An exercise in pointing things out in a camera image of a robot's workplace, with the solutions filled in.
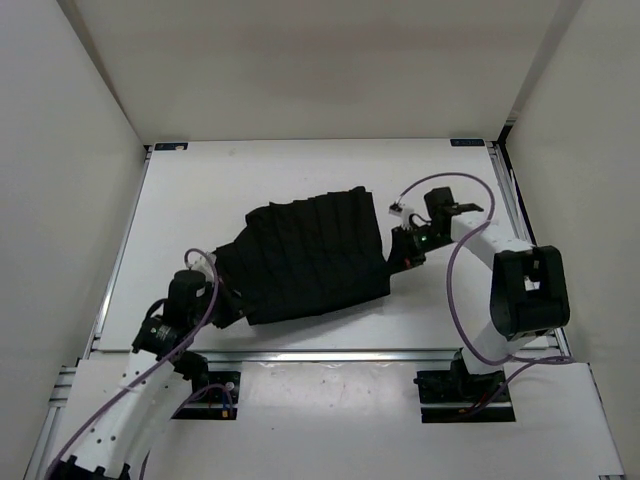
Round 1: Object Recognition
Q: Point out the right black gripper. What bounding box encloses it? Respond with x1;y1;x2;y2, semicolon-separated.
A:
383;224;452;276

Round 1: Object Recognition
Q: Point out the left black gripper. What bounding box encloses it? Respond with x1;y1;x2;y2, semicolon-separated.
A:
189;274;256;328

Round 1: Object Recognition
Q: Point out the black pleated skirt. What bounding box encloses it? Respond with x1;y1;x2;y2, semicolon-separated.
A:
214;186;390;325

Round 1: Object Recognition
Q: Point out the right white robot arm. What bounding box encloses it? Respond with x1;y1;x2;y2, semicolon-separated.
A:
387;187;570;400

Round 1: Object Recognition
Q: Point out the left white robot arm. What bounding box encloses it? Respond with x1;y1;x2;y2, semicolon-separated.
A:
44;252;237;479

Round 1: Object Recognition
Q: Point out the right blue corner label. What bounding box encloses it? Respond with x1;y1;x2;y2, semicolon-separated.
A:
450;138;485;147

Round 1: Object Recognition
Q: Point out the blue corner label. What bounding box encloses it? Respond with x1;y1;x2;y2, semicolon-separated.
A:
450;138;485;147
153;142;189;151

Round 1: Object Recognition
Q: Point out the left blue corner label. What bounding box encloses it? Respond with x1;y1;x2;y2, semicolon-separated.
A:
153;142;189;151

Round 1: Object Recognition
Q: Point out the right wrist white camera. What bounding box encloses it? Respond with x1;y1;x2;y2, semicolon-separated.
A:
388;201;421;230

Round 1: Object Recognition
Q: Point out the wrist white camera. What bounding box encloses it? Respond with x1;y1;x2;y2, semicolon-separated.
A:
183;248;216;282
388;201;421;230

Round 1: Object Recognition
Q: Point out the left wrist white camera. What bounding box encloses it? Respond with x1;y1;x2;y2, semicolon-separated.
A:
183;248;216;282

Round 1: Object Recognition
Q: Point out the aluminium front rail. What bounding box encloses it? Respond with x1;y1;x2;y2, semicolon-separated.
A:
82;348;574;366

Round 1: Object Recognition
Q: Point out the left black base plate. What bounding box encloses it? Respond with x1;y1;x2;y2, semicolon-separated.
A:
173;363;242;421

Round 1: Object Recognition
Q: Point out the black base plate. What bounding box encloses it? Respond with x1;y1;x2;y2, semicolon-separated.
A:
173;363;242;421
413;360;516;424

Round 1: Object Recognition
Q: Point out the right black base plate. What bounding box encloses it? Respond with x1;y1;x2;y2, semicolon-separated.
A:
413;360;516;424

